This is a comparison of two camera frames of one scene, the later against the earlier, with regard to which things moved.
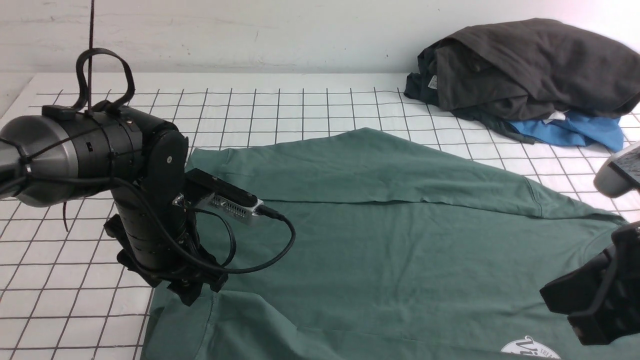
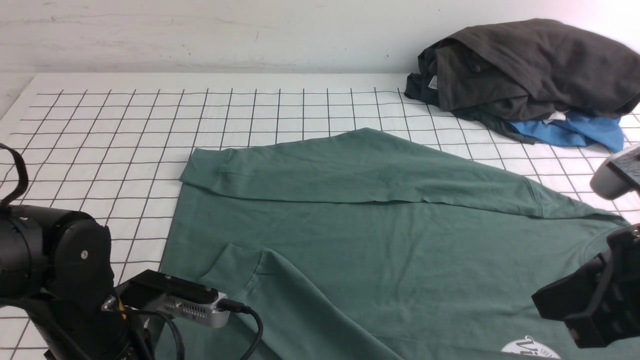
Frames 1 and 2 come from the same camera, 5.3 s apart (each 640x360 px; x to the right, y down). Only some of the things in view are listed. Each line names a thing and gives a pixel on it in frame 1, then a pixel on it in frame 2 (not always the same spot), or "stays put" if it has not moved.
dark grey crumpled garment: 527,69 stays put
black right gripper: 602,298 stays put
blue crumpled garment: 576,129 stays put
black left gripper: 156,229 → 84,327
